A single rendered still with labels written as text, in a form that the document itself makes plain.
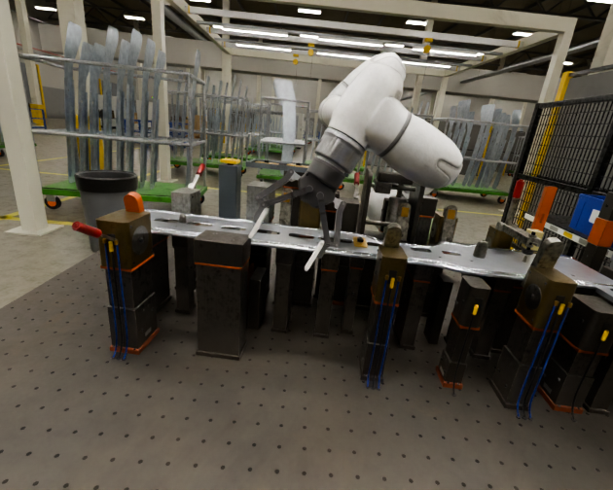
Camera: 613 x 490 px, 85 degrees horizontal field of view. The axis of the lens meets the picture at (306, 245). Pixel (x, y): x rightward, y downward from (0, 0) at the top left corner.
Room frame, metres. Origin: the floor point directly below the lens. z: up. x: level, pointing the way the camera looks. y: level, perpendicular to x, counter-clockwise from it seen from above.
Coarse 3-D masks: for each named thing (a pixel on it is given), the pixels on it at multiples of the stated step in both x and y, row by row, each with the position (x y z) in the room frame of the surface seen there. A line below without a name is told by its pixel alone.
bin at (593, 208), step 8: (584, 200) 1.25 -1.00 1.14; (592, 200) 1.21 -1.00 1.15; (600, 200) 1.16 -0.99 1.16; (576, 208) 1.27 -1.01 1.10; (584, 208) 1.23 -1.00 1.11; (592, 208) 1.19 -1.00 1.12; (600, 208) 1.15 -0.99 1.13; (576, 216) 1.26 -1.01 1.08; (584, 216) 1.21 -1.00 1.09; (592, 216) 1.17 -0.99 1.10; (576, 224) 1.24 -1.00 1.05; (584, 224) 1.20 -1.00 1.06; (592, 224) 1.16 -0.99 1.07; (584, 232) 1.18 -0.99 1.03
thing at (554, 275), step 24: (528, 288) 0.71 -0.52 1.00; (552, 288) 0.65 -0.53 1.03; (528, 312) 0.68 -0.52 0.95; (552, 312) 0.65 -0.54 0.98; (528, 336) 0.67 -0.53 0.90; (504, 360) 0.71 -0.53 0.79; (528, 360) 0.66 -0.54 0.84; (504, 384) 0.68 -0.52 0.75; (528, 384) 0.65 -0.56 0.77; (528, 408) 0.64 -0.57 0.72
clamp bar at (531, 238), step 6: (504, 228) 1.01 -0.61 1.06; (510, 228) 0.98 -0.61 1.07; (516, 228) 0.98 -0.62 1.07; (510, 234) 0.97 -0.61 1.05; (516, 234) 0.94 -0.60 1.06; (522, 234) 0.92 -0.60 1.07; (528, 234) 0.90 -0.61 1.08; (534, 234) 0.89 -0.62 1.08; (522, 240) 0.91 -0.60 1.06; (528, 240) 0.88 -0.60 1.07; (534, 240) 0.88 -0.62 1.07; (540, 240) 0.88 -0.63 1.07; (528, 246) 0.89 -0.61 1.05; (528, 252) 0.88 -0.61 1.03
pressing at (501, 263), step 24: (168, 216) 1.00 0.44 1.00; (192, 216) 1.02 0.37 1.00; (264, 240) 0.86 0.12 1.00; (288, 240) 0.88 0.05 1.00; (312, 240) 0.90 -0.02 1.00; (432, 264) 0.82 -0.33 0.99; (456, 264) 0.81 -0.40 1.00; (480, 264) 0.83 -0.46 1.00; (504, 264) 0.85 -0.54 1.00; (528, 264) 0.87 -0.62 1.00; (576, 264) 0.91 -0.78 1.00
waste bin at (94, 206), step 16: (80, 176) 2.82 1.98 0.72; (96, 176) 3.15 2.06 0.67; (112, 176) 3.23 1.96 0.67; (128, 176) 3.23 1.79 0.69; (80, 192) 2.88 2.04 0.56; (96, 192) 2.81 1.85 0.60; (112, 192) 2.84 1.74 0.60; (128, 192) 2.98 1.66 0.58; (96, 208) 2.82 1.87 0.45; (112, 208) 2.86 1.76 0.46; (96, 240) 2.83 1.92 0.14
